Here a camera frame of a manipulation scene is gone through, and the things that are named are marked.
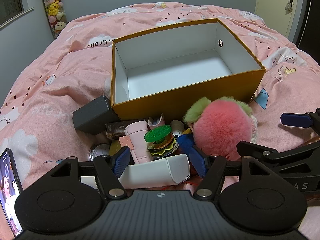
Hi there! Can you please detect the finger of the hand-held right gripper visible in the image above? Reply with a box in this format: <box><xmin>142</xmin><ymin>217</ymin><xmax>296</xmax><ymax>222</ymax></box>
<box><xmin>236</xmin><ymin>141</ymin><xmax>320</xmax><ymax>167</ymax></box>
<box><xmin>280</xmin><ymin>109</ymin><xmax>320</xmax><ymax>130</ymax></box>

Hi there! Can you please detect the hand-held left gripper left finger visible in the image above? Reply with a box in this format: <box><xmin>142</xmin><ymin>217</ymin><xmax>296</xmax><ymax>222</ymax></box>
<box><xmin>49</xmin><ymin>146</ymin><xmax>132</xmax><ymax>200</ymax></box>

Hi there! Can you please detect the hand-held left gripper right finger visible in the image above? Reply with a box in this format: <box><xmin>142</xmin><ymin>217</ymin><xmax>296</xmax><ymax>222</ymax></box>
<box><xmin>189</xmin><ymin>145</ymin><xmax>273</xmax><ymax>200</ymax></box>

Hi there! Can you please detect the pink pouch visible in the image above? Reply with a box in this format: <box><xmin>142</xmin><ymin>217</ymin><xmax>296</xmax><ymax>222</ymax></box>
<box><xmin>124</xmin><ymin>120</ymin><xmax>153</xmax><ymax>165</ymax></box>

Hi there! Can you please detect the pink fluffy ball plush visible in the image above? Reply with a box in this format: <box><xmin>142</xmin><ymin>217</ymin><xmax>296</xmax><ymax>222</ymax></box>
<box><xmin>184</xmin><ymin>96</ymin><xmax>253</xmax><ymax>161</ymax></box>

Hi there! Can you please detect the orange cardboard box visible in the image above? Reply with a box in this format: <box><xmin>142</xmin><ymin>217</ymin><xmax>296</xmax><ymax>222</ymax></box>
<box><xmin>111</xmin><ymin>18</ymin><xmax>266</xmax><ymax>120</ymax></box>

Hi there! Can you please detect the pink dotted small box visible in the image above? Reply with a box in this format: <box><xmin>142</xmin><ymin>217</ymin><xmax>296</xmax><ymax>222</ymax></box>
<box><xmin>119</xmin><ymin>136</ymin><xmax>134</xmax><ymax>148</ymax></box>

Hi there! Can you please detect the round silver tin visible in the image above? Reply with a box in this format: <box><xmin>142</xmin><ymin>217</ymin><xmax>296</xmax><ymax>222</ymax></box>
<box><xmin>88</xmin><ymin>143</ymin><xmax>112</xmax><ymax>162</ymax></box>

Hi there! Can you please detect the dark brown printed box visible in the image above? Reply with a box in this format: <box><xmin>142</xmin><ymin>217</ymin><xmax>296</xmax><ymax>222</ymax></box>
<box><xmin>105</xmin><ymin>119</ymin><xmax>148</xmax><ymax>140</ymax></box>

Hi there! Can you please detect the white glasses case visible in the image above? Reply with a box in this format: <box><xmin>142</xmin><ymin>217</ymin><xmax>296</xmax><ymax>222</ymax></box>
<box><xmin>117</xmin><ymin>154</ymin><xmax>191</xmax><ymax>189</ymax></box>

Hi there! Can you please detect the green topped burger toy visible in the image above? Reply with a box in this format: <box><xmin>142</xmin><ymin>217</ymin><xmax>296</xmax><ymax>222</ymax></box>
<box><xmin>144</xmin><ymin>125</ymin><xmax>179</xmax><ymax>160</ymax></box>

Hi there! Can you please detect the dark grey box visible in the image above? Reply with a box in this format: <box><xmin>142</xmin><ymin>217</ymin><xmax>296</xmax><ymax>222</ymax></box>
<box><xmin>72</xmin><ymin>95</ymin><xmax>120</xmax><ymax>135</ymax></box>

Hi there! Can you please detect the small pink white object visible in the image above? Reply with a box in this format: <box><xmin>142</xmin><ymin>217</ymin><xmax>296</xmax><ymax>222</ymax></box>
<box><xmin>147</xmin><ymin>114</ymin><xmax>165</xmax><ymax>128</ymax></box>

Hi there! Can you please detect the pink printed blanket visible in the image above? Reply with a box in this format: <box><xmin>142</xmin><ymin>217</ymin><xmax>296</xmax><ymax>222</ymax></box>
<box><xmin>0</xmin><ymin>2</ymin><xmax>320</xmax><ymax>240</ymax></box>

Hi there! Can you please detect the pale door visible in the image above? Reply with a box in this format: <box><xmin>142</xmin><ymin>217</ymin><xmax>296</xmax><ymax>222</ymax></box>
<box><xmin>254</xmin><ymin>0</ymin><xmax>308</xmax><ymax>42</ymax></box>

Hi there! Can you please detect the black smartphone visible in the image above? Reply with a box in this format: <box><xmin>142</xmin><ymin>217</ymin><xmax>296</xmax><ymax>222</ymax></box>
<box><xmin>0</xmin><ymin>148</ymin><xmax>24</xmax><ymax>238</ymax></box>

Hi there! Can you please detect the clear tube of plush toys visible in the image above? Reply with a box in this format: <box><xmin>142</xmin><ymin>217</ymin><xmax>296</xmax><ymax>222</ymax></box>
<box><xmin>37</xmin><ymin>0</ymin><xmax>68</xmax><ymax>39</ymax></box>

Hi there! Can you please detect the window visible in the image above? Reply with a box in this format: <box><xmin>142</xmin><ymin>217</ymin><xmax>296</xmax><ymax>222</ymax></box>
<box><xmin>0</xmin><ymin>0</ymin><xmax>34</xmax><ymax>29</ymax></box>

